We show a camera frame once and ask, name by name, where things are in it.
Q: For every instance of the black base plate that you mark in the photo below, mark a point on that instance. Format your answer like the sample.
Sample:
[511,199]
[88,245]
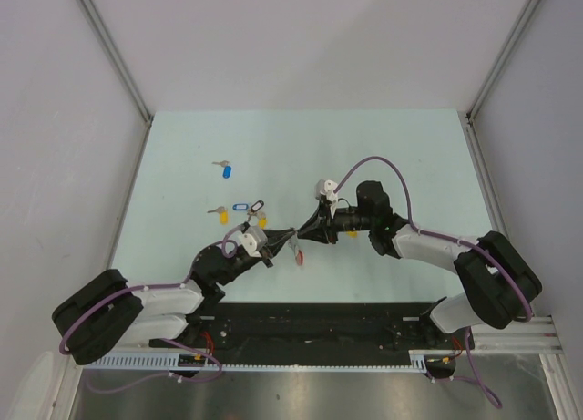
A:
[318,334]

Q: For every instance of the aluminium frame post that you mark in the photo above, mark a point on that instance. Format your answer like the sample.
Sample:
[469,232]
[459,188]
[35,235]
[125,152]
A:
[103,35]
[517,31]

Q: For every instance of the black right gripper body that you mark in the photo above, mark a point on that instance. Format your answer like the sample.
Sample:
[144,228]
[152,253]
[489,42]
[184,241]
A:
[344,219]

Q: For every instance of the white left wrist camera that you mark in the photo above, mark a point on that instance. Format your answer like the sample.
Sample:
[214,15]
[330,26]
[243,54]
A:
[253,240]

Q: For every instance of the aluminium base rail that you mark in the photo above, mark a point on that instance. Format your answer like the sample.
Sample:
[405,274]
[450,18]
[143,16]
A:
[538,336]

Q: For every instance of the blue tag key far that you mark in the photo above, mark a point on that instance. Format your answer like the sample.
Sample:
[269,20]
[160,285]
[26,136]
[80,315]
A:
[226,168]

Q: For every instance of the aluminium frame post left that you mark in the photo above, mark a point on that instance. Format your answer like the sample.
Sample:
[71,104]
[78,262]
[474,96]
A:
[103,35]

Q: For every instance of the black key tag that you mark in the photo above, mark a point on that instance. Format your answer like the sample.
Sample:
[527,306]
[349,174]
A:
[256,206]

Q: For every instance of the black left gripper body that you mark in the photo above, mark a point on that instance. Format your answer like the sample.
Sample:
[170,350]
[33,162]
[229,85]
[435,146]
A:
[243,264]

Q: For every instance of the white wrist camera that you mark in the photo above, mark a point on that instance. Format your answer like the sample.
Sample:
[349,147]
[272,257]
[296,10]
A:
[253,240]
[325,193]

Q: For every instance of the aluminium frame post right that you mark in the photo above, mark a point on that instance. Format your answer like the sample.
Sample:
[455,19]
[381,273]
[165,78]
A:
[517,31]

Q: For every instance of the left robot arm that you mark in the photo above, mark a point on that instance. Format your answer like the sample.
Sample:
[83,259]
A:
[110,311]

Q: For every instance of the red-handled metal key organizer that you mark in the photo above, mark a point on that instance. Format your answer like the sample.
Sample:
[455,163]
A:
[296,249]

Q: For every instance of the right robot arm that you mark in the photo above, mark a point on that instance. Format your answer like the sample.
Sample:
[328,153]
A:
[498,285]

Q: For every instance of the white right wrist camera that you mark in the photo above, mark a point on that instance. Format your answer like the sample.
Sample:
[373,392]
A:
[325,193]

